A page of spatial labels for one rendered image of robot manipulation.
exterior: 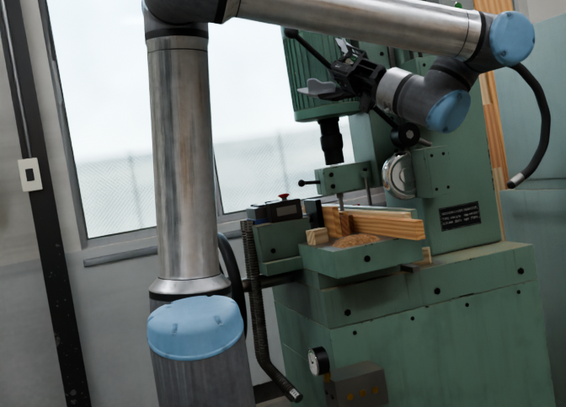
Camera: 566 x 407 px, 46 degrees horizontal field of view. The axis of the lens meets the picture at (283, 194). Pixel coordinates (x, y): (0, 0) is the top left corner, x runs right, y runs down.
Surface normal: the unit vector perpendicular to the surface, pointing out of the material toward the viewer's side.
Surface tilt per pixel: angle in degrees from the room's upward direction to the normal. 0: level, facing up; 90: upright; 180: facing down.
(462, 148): 90
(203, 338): 86
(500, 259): 90
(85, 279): 90
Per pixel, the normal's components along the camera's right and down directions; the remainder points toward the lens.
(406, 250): 0.30, 0.00
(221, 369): 0.51, -0.02
